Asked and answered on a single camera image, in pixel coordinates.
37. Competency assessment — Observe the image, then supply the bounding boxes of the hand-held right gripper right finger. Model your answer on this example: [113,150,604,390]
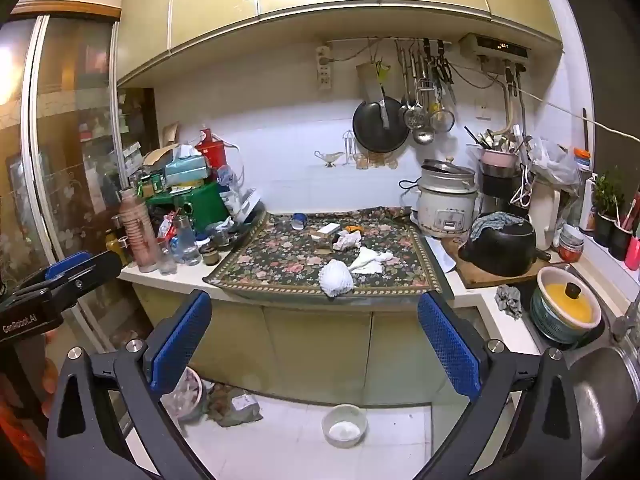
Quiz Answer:
[417,291,598,480]

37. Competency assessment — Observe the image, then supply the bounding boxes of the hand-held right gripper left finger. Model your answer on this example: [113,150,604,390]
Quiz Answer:
[46,289,213,480]

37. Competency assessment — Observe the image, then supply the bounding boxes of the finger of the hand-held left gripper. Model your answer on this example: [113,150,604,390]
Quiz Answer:
[44,251,96,282]
[20,251,124,306]

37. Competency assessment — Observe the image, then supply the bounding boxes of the white plastic bowl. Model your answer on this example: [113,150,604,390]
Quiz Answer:
[321,404,369,450]

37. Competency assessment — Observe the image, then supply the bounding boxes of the small paper carton box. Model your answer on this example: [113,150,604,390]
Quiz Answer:
[311,223,342,254]

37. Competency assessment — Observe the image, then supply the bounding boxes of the trash bin with plastic bag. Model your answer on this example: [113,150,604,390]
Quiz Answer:
[160,366,206,424]

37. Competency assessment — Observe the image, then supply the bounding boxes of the person's left hand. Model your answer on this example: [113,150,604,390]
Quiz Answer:
[41,355,59,418]

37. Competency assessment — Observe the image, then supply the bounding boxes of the yellow bottle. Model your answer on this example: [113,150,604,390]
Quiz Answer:
[105,230,130,267]

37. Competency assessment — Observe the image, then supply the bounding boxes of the brown plastic bottle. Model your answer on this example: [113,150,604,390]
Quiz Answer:
[120,187,159,274]

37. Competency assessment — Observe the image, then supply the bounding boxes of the glass cup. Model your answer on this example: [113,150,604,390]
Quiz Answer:
[159,239,179,276]

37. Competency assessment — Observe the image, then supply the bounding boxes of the grey rag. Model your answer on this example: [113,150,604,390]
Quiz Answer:
[495,284,524,320]

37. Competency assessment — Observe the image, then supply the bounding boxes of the wooden cutting board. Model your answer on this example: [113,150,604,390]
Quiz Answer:
[442,236,551,290]

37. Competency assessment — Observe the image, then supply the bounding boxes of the grey parcel bag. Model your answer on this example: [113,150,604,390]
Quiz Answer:
[202,384,264,429]

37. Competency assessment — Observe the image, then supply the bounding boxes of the clear plastic bottle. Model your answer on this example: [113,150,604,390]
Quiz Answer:
[172,215,202,267]

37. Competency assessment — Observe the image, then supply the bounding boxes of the black upturned wok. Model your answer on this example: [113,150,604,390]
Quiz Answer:
[457,215,552,277]

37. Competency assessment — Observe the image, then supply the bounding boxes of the flat white tissue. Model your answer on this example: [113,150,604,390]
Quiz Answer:
[348,246,396,276]

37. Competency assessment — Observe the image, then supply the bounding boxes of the green plastic container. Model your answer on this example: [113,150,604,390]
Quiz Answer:
[145,180,234,234]

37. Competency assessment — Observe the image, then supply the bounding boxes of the pot with yellow lid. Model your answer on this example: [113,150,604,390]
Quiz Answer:
[529,266,604,346]

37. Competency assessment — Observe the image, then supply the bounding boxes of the brown cardboard box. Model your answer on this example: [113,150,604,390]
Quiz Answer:
[142,142,184,169]

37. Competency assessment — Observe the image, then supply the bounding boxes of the teal tissue box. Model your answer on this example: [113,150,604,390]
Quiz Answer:
[162,152,211,189]

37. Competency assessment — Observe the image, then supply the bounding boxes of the sliding glass door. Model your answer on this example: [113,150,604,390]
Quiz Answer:
[0,6,123,356]

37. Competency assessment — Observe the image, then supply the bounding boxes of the white crumpled tissue ball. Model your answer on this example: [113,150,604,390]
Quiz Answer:
[319,260,356,299]

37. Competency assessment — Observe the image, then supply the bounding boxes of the blue grey cloth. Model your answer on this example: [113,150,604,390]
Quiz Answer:
[470,211,527,242]

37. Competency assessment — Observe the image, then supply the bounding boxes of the floral table mat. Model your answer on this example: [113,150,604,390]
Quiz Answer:
[202,206,453,306]

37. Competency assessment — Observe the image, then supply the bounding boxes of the white rice cooker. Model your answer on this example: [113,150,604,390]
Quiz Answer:
[416,157,482,239]

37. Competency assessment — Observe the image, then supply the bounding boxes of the stack of small bowls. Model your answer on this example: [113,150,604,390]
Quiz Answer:
[557,223,585,264]

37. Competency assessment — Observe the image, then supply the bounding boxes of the red canister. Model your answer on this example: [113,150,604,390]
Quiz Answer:
[195,129,226,171]

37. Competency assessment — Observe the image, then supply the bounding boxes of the white thermos jug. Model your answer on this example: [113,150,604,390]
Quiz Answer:
[527,175,562,252]

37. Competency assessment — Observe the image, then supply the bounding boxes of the steel pot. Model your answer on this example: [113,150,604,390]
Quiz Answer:
[480,162,522,217]

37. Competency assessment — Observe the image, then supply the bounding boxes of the metal faucet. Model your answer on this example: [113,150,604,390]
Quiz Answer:
[612,289,640,344]

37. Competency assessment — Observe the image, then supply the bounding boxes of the pink utensil holder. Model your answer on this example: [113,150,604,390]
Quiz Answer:
[477,147,519,169]

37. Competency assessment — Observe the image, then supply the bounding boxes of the hanging metal ladle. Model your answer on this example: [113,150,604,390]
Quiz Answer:
[412,42,437,145]

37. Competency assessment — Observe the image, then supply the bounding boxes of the clear plastic bag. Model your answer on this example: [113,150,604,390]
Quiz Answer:
[529,136,582,187]

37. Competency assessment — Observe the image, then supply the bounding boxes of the green potted plant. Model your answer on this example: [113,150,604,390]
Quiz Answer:
[592,169,624,249]

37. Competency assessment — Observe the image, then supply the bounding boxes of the hanging mesh strainer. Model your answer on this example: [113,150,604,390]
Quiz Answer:
[429,42,455,134]

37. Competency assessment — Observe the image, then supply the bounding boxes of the hanging scissors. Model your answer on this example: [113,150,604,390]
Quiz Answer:
[434,39,457,103]

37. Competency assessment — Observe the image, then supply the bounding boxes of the white power strip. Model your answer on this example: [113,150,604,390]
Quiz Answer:
[315,45,334,91]

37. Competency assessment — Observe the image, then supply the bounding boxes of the yellow upper kitchen cabinet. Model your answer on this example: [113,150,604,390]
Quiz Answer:
[116,0,564,87]

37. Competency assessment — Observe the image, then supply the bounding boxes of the thin rope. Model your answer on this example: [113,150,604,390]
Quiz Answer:
[517,87,640,142]

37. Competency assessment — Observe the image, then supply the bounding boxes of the wall water heater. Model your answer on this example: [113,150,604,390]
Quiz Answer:
[458,32,532,62]

